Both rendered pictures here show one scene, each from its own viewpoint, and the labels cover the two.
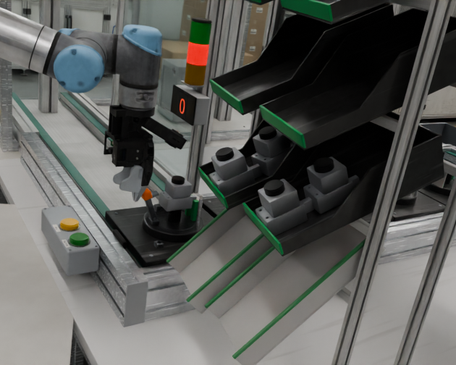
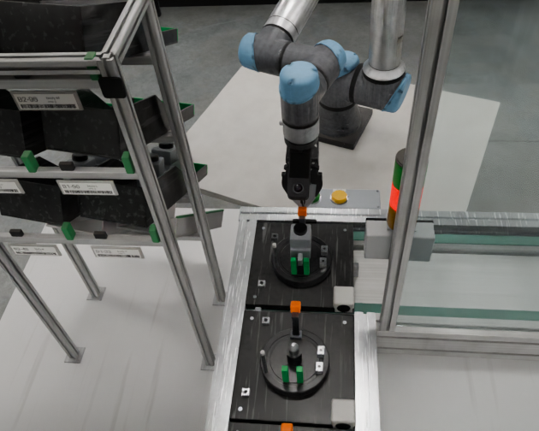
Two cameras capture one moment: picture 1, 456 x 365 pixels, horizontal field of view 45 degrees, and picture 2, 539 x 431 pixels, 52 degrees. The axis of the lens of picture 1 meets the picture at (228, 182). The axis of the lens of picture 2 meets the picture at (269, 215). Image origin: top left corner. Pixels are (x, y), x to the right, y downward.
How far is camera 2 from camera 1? 174 cm
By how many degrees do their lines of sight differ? 98
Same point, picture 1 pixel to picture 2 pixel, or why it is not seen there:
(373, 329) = (126, 404)
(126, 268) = (264, 215)
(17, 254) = not seen: hidden behind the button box
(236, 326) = not seen: hidden behind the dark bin
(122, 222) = (325, 228)
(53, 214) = (364, 193)
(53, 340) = (255, 195)
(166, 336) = (221, 250)
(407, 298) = not seen: outside the picture
